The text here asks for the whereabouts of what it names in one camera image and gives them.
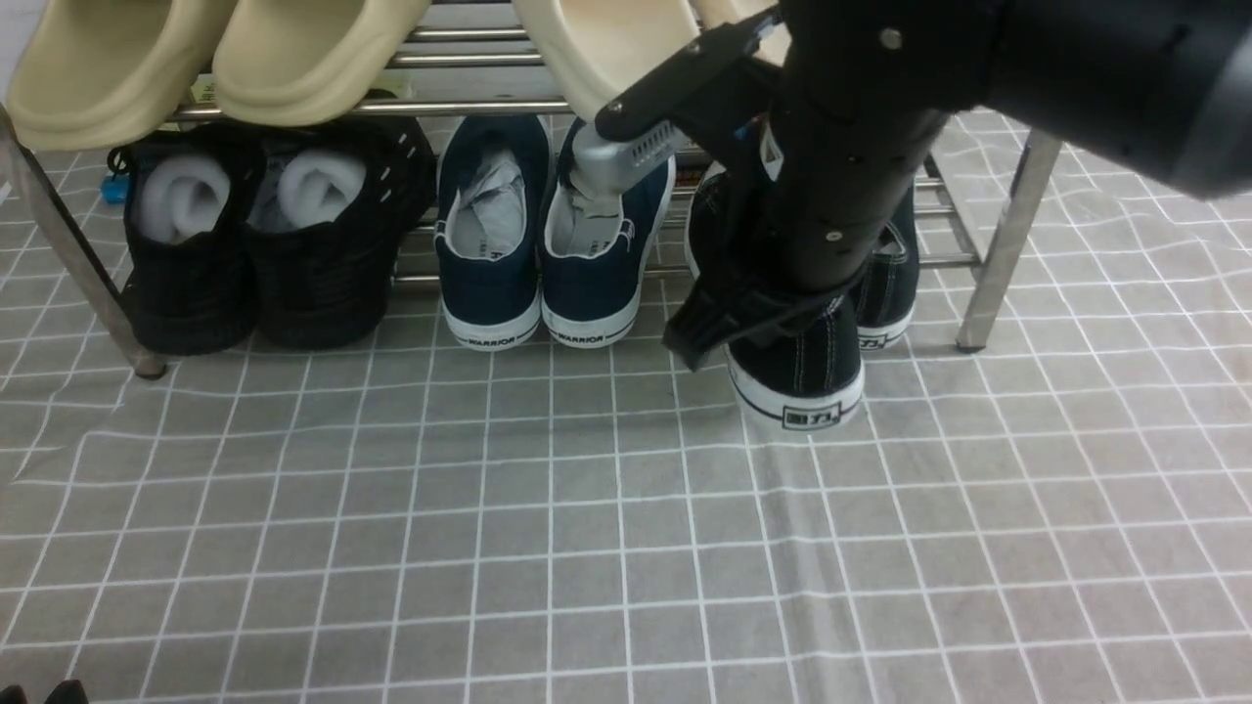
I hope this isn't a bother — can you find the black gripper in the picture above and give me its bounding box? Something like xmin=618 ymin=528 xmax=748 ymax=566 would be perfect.
xmin=593 ymin=8 xmax=881 ymax=373

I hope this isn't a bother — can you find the beige slipper far left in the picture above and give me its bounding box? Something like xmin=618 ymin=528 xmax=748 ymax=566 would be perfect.
xmin=5 ymin=1 xmax=235 ymax=152

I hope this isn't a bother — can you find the black mesh shoe left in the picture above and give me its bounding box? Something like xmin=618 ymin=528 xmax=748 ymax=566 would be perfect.
xmin=108 ymin=123 xmax=264 ymax=357

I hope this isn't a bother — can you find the blue object behind rack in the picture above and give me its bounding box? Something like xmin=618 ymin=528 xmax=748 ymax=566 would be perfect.
xmin=100 ymin=169 xmax=130 ymax=205

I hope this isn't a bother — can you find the navy canvas sneaker right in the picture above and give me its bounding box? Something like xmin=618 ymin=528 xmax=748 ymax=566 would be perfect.
xmin=538 ymin=119 xmax=677 ymax=349

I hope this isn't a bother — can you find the cream slipper far right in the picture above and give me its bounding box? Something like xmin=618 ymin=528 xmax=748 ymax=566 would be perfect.
xmin=694 ymin=0 xmax=793 ymax=66

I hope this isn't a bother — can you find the navy canvas sneaker left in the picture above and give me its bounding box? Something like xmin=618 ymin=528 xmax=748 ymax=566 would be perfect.
xmin=433 ymin=114 xmax=553 ymax=352

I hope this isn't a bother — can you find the black object bottom left corner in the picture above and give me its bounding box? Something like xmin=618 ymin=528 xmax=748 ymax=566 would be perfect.
xmin=0 ymin=679 xmax=90 ymax=704

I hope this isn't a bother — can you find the navy canvas sneaker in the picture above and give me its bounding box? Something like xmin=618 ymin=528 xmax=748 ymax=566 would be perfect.
xmin=538 ymin=119 xmax=677 ymax=349
xmin=433 ymin=114 xmax=553 ymax=352

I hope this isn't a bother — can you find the dark book on rack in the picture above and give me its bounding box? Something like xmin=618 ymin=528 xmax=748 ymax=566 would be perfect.
xmin=675 ymin=147 xmax=714 ymax=188

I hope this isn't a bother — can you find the black mesh shoe right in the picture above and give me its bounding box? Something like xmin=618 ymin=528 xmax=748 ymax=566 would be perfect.
xmin=242 ymin=114 xmax=434 ymax=351

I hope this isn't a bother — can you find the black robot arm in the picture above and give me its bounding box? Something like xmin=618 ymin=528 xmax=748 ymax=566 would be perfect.
xmin=595 ymin=1 xmax=1251 ymax=370

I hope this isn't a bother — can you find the beige slipper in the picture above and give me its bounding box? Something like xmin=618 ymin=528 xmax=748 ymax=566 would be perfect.
xmin=213 ymin=1 xmax=429 ymax=127
xmin=5 ymin=1 xmax=235 ymax=152

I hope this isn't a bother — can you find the metal shoe rack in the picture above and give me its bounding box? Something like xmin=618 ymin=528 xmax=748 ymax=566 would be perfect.
xmin=3 ymin=26 xmax=1060 ymax=380

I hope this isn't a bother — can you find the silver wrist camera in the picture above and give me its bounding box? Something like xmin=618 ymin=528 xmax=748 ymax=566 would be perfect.
xmin=568 ymin=122 xmax=690 ymax=198

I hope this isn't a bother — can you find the grey checked floor cloth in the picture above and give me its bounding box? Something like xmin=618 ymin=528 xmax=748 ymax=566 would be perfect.
xmin=1 ymin=152 xmax=1251 ymax=703

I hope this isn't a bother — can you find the cream slipper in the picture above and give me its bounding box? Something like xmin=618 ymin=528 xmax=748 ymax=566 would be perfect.
xmin=694 ymin=0 xmax=793 ymax=66
xmin=513 ymin=1 xmax=700 ymax=124

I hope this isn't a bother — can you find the black mesh shoe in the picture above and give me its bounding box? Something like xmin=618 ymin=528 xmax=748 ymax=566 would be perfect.
xmin=108 ymin=123 xmax=264 ymax=357
xmin=242 ymin=114 xmax=434 ymax=351

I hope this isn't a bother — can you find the black canvas sneaker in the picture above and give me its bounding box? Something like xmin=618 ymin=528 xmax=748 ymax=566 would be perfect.
xmin=851 ymin=187 xmax=920 ymax=351
xmin=685 ymin=162 xmax=866 ymax=433

